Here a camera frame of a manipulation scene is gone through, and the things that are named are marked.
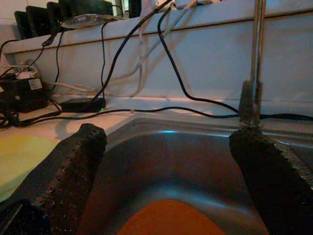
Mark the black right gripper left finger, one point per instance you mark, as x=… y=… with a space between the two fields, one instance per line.
x=73 y=166

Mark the black power adapter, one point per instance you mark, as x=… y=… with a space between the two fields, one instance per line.
x=80 y=105

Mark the chrome faucet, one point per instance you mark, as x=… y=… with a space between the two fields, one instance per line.
x=256 y=49

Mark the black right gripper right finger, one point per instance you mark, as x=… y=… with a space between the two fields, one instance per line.
x=274 y=186

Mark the black labelled charger block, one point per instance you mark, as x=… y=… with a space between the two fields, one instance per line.
x=27 y=98

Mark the grey oval device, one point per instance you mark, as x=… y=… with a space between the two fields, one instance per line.
x=88 y=19

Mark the white plug adapter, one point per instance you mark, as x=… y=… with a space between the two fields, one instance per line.
x=25 y=72

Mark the orange plastic plate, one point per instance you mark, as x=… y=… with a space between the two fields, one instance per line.
x=171 y=218

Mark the green plastic plate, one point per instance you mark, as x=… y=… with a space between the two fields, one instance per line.
x=19 y=159

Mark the stainless steel sink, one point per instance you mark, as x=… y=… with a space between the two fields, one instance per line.
x=159 y=159

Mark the black flat panel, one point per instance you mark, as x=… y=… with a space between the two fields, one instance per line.
x=36 y=22
x=20 y=24

